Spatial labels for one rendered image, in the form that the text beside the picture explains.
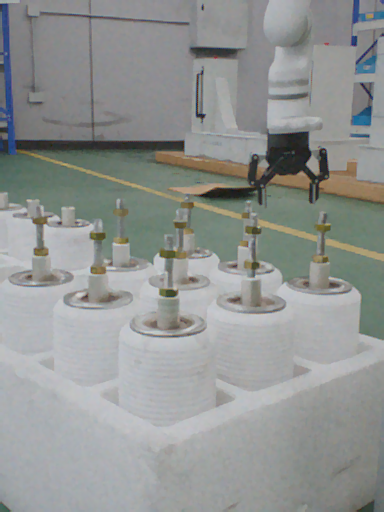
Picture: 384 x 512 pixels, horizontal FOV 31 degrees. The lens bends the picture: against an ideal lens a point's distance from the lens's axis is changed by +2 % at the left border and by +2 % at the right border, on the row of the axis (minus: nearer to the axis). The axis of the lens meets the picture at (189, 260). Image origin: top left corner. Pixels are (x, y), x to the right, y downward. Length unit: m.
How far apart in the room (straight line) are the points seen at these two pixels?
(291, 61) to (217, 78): 4.25
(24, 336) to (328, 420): 0.35
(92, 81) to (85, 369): 6.75
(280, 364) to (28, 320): 0.29
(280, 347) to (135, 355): 0.17
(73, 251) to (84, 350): 0.49
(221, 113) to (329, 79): 1.30
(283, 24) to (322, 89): 3.08
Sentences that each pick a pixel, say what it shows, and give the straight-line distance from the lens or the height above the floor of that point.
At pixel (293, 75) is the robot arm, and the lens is 1.24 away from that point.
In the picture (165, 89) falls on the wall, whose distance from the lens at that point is 7.71.
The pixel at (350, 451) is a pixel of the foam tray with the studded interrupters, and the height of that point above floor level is 0.08.
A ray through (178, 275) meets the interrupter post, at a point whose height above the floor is 0.26.
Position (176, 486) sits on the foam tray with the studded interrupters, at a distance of 0.63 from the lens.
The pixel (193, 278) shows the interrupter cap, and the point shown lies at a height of 0.25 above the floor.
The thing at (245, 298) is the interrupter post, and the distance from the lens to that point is 0.73.
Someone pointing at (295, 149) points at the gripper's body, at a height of 0.38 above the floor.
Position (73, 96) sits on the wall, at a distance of 7.35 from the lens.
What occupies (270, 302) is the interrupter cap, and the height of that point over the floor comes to 0.25.
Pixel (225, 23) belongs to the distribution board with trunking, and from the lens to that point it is 7.83.
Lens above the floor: 0.46
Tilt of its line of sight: 13 degrees down
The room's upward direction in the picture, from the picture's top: 1 degrees clockwise
